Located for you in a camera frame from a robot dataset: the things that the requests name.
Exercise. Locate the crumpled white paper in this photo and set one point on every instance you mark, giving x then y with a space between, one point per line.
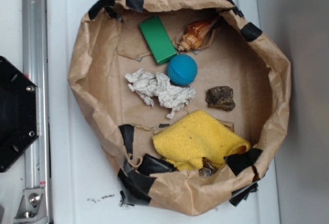
149 85

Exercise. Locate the brown rock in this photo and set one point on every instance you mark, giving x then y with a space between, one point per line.
220 97

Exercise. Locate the aluminium extrusion rail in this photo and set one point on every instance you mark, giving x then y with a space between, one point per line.
36 206

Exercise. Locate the orange conch seashell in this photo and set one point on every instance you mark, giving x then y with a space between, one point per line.
200 34

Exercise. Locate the blue textured ball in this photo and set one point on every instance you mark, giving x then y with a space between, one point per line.
182 69

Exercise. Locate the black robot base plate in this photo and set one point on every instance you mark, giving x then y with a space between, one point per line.
19 114

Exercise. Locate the yellow microfiber cloth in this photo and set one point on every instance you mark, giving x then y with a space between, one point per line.
196 137

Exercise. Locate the green rectangular block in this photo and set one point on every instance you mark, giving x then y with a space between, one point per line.
157 40

